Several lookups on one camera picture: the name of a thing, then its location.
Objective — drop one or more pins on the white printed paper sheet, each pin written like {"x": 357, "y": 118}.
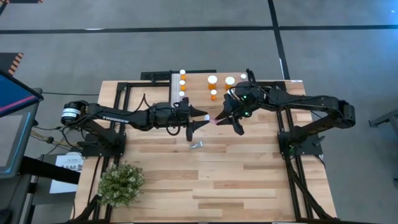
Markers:
{"x": 66, "y": 161}

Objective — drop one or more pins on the grey furniture leg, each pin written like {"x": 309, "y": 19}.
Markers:
{"x": 387, "y": 118}

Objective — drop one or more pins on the large orange pill bottle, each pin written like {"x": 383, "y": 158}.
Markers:
{"x": 230, "y": 81}
{"x": 212, "y": 79}

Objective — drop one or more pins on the black slotted bar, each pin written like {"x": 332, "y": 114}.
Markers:
{"x": 155, "y": 75}

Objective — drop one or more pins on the black mat orange striped edge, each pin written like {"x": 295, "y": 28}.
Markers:
{"x": 7, "y": 62}
{"x": 18, "y": 1}

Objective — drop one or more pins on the wooden shelf black metal legs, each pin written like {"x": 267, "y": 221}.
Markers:
{"x": 199, "y": 90}

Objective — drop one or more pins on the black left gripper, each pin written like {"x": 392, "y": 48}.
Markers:
{"x": 168, "y": 115}

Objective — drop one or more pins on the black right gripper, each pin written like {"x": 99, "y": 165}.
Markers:
{"x": 248, "y": 99}

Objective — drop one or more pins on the tilted blue screen monitor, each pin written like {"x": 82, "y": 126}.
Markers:
{"x": 15, "y": 93}

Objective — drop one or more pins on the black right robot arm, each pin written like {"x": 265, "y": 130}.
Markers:
{"x": 311, "y": 100}

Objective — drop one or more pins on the black flat beam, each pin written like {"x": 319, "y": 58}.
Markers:
{"x": 49, "y": 171}

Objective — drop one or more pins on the black floor tape strip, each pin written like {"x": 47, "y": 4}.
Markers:
{"x": 276, "y": 31}
{"x": 155, "y": 29}

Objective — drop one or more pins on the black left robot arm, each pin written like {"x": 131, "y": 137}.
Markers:
{"x": 115, "y": 118}

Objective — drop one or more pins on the grey cabinet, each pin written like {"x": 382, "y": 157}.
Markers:
{"x": 12, "y": 143}

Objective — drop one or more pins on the green artificial potted plant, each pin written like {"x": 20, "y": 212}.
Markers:
{"x": 121, "y": 185}

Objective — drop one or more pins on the small black clamp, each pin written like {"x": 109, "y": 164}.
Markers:
{"x": 249, "y": 74}

